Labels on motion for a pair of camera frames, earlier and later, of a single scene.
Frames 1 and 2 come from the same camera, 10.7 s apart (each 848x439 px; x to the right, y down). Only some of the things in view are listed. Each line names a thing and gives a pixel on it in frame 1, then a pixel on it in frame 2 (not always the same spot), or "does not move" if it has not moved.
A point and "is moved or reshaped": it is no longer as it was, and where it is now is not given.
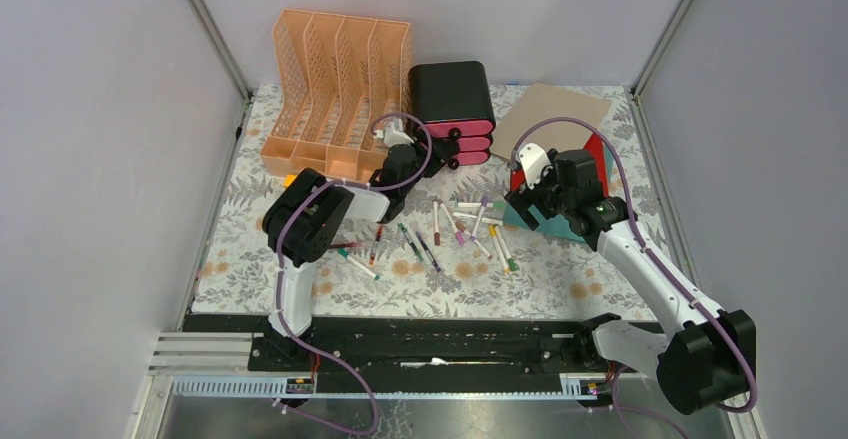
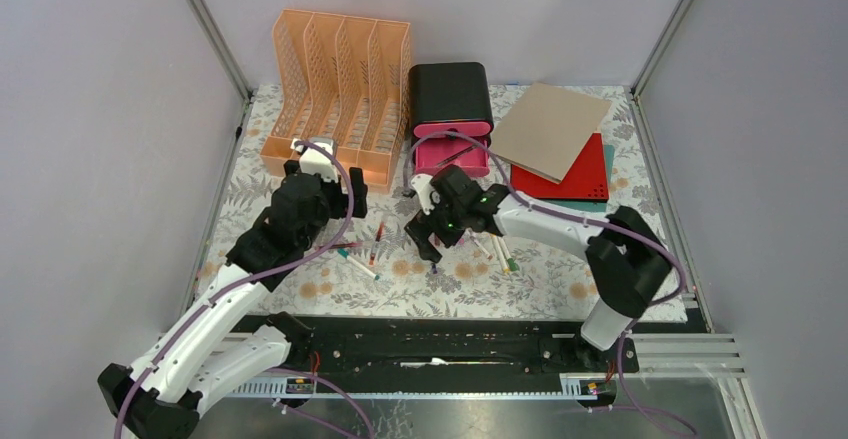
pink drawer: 480,143 is moved or reshaped
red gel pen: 376,244 does not move
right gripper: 531,196 -> 420,229
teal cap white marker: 344,253 does not move
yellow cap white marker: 492,232 does not move
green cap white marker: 511,263 does not move
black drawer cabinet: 447,91 does not move
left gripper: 441,150 -> 358,189
